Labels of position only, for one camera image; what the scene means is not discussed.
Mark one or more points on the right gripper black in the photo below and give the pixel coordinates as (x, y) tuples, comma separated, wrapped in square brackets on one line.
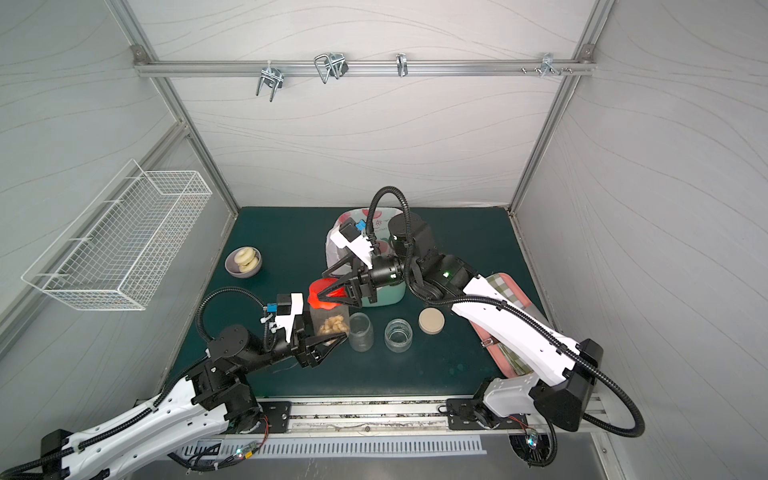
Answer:
[(362, 281)]

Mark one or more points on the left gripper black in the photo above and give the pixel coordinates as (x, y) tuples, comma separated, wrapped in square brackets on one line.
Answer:
[(305, 342)]

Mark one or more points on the red lid peanut jar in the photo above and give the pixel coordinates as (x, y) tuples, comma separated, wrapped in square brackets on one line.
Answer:
[(361, 334), (327, 317)]

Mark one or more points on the beige lid glass peanut jar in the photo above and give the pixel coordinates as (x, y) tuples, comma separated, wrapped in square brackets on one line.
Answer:
[(398, 335)]

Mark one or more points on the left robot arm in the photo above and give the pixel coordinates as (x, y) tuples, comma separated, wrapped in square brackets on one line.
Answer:
[(210, 397)]

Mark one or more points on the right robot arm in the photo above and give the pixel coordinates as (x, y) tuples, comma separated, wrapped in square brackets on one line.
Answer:
[(393, 245)]

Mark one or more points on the grey bowl with buns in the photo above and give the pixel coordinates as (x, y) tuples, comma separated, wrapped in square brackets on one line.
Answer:
[(244, 262)]

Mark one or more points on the white vent strip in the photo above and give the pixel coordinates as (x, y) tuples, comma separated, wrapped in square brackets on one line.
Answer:
[(429, 446)]

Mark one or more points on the green checkered cloth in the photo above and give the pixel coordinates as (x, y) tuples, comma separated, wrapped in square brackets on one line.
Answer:
[(510, 291)]

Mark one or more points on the pink tray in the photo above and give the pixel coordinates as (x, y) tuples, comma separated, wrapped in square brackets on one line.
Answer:
[(489, 345)]

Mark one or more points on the metal hook clamp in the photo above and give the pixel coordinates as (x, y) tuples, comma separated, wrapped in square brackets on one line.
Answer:
[(331, 65)]

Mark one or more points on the metal u-bolt clamp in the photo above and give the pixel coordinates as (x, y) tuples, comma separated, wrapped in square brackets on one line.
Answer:
[(271, 80)]

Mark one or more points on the aluminium crossbar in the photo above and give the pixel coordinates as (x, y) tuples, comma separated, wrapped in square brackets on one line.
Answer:
[(357, 68)]

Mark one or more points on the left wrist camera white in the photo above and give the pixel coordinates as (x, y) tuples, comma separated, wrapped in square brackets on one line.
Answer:
[(280, 315)]

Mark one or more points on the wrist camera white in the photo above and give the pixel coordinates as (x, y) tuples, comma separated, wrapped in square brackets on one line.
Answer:
[(280, 315), (348, 235)]

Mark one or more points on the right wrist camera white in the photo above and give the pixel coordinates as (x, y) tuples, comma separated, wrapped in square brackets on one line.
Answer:
[(348, 235)]

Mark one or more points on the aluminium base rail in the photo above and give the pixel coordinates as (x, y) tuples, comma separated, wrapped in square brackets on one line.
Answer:
[(316, 417)]

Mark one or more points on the small metal ring clamp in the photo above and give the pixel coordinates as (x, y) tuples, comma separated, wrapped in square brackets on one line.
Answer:
[(401, 65)]

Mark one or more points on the white wire basket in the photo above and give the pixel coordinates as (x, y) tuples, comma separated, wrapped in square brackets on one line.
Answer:
[(115, 253)]

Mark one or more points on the metal bracket clamp right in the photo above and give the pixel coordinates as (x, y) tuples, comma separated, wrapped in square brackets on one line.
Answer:
[(547, 67)]

